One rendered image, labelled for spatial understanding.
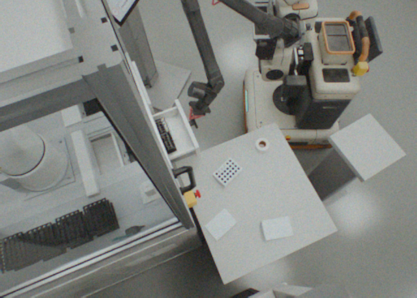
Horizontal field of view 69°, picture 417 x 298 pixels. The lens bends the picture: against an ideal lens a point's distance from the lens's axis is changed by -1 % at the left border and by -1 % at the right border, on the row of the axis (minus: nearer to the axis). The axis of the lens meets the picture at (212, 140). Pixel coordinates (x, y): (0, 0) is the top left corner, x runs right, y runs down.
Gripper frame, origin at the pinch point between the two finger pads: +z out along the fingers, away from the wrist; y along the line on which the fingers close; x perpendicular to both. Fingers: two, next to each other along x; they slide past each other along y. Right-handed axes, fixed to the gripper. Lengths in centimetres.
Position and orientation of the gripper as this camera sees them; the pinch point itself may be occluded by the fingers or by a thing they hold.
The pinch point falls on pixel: (191, 118)
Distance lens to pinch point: 150.5
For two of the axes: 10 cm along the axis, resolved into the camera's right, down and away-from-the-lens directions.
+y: -7.6, 0.6, -6.4
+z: -5.1, 5.4, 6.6
